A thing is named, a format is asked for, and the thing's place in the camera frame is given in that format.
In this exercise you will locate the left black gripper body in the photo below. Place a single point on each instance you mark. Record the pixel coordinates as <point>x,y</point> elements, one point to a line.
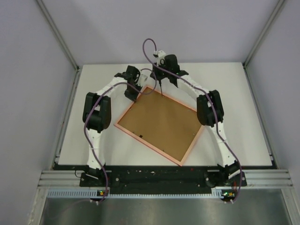
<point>131,93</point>

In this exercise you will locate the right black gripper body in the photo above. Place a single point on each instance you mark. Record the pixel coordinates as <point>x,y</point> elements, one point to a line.
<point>161,76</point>

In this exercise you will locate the red picture frame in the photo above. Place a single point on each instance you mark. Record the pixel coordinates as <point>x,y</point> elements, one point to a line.
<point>163,124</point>

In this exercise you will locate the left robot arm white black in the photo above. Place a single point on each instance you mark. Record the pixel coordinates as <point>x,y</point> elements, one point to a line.
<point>97,111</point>

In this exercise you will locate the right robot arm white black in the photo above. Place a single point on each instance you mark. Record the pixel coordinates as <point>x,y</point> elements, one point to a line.
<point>209,108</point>

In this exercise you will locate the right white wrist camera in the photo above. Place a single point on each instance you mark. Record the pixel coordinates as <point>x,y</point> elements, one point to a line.
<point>160,57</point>

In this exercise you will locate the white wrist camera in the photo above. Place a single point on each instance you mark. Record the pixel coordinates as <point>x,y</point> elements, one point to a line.
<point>160,57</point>
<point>142,80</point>

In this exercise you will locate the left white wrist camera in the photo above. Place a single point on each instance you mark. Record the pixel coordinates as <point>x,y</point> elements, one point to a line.
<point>142,80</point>

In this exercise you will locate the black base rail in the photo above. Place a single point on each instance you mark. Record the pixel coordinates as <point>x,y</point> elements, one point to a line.
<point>155,180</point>

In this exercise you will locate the left corner aluminium post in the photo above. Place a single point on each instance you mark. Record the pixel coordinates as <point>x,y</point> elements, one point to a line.
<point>56,33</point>

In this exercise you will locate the corner aluminium post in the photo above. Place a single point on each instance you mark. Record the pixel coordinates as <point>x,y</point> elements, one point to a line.
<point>56,33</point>
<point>264,32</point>

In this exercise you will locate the right corner aluminium post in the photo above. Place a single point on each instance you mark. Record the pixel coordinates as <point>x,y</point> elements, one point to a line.
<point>264,32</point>

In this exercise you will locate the grey slotted cable duct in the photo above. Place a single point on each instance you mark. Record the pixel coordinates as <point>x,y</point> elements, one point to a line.
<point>98,194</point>

